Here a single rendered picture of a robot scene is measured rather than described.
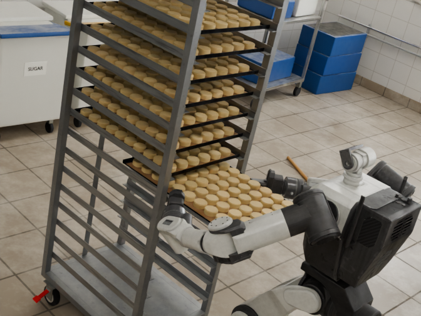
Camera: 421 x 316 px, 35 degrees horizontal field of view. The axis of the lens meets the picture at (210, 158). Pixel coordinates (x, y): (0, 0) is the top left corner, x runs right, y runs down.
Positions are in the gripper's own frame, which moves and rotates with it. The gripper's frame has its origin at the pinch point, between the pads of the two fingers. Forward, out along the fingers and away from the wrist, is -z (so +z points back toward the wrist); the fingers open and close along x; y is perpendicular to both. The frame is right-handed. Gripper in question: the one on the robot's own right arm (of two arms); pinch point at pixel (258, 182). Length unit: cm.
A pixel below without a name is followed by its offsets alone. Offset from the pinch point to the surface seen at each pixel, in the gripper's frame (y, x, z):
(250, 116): -8.6, 24.1, -8.0
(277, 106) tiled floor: -334, -91, 68
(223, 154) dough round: -5.6, 6.9, -15.6
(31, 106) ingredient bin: -178, -64, -123
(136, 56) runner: 2, 43, -56
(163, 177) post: 23.9, 7.9, -39.0
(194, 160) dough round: 7.1, 8.2, -27.7
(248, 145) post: -7.7, 12.0, -6.3
